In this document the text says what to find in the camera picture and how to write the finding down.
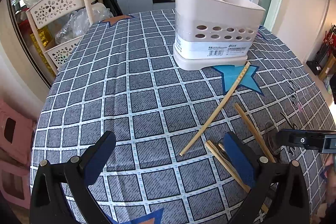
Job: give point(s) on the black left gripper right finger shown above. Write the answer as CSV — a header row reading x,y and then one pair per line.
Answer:
x,y
290,202

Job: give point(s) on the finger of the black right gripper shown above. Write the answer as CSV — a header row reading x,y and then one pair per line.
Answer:
x,y
322,141

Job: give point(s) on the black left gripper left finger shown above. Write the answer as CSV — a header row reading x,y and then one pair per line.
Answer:
x,y
48,202

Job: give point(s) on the steel spoon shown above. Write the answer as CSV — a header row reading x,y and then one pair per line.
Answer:
x,y
269,136
223,151

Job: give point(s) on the plain wooden chopstick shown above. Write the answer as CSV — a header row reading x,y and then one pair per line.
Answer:
x,y
227,165
254,132

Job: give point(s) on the pink plastic stool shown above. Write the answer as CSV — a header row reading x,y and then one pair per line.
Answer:
x,y
16,140

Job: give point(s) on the grey checkered star tablecloth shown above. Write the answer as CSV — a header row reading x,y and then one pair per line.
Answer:
x,y
123,78

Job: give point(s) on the pink plastic utensil holder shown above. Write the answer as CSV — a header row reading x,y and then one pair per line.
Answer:
x,y
214,32

